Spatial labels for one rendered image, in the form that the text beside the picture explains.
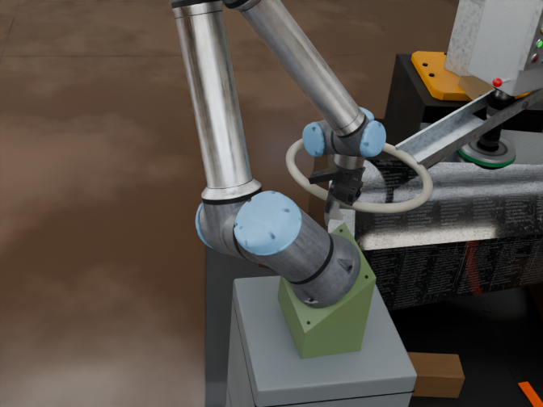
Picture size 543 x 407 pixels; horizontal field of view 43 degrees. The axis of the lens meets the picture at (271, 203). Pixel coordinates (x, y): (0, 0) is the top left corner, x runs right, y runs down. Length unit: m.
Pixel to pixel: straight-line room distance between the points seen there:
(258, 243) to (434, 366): 1.44
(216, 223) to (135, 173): 2.29
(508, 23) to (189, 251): 1.78
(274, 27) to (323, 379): 0.82
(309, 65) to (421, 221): 1.10
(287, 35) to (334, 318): 0.66
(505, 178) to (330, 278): 1.25
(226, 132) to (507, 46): 1.19
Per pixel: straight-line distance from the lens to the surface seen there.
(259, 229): 1.51
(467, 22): 3.45
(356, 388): 1.72
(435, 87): 3.36
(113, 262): 3.31
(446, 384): 2.81
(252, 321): 1.80
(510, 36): 2.49
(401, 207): 2.12
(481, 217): 2.65
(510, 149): 2.77
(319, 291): 1.62
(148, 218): 3.57
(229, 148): 1.63
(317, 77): 1.63
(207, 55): 1.60
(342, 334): 1.71
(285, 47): 1.58
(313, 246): 1.56
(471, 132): 2.52
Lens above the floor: 2.12
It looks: 35 degrees down
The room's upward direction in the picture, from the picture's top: 5 degrees clockwise
